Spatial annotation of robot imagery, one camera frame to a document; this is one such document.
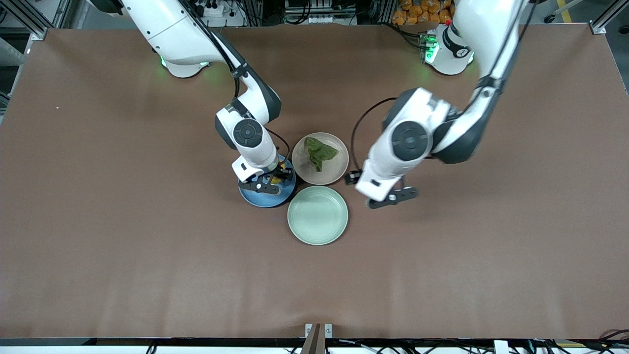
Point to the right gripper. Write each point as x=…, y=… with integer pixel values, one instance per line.
x=281, y=173

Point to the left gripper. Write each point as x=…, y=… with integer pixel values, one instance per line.
x=353, y=177

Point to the yellow lemon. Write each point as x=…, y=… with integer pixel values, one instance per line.
x=276, y=181

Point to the green lettuce leaf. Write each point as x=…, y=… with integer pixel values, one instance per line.
x=319, y=152

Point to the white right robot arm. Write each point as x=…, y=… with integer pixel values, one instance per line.
x=177, y=34

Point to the blue plate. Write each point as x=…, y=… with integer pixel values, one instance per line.
x=265, y=199

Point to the pale green plate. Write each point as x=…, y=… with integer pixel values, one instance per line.
x=317, y=215

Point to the beige plate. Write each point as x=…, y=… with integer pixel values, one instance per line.
x=334, y=169

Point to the white power strip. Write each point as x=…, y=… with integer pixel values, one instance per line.
x=212, y=9

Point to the bag of oranges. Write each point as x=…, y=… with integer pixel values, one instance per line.
x=417, y=12

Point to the metal table edge bracket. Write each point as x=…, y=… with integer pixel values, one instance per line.
x=318, y=337

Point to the aluminium frame post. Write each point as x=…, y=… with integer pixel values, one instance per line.
x=607, y=17
x=29, y=22

